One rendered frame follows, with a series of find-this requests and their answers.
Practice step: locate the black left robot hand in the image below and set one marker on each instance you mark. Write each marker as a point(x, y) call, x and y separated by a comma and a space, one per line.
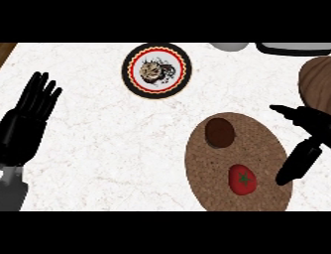
point(19, 132)

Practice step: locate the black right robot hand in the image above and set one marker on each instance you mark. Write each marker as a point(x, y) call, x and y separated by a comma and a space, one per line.
point(309, 132)

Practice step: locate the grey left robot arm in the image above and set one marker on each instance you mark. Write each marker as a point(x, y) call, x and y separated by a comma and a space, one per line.
point(0, 190)

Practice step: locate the round woven brown placemat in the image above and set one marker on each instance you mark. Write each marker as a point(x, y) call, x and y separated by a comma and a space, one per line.
point(237, 162)

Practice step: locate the red tomato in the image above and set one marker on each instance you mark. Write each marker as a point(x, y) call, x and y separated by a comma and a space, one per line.
point(242, 180)

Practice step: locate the black-rimmed patterned bowl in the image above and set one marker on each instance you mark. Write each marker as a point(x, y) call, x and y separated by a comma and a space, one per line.
point(157, 70)

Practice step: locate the brown wooden cutting board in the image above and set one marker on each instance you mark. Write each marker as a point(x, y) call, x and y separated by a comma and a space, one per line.
point(327, 86)

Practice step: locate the dark brown round object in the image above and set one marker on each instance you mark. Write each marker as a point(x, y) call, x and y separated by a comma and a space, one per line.
point(219, 132)

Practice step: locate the grey black-rimmed appliance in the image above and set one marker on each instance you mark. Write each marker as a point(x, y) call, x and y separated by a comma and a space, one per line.
point(297, 48)

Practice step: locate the pale grey round object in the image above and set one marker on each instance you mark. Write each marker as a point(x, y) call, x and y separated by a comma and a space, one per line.
point(228, 46)

